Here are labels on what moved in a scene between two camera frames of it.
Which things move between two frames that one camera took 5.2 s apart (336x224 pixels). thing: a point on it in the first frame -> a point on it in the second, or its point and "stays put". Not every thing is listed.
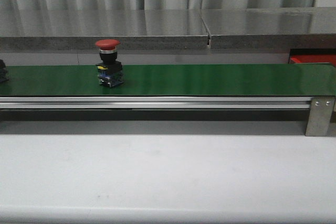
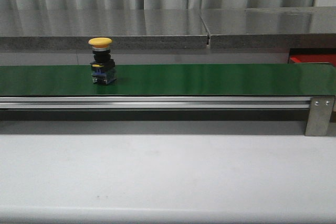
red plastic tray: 301,59 stays put
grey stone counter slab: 80,29 stays put
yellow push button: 3,73 -> 103,70
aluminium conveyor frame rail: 154,103 stays put
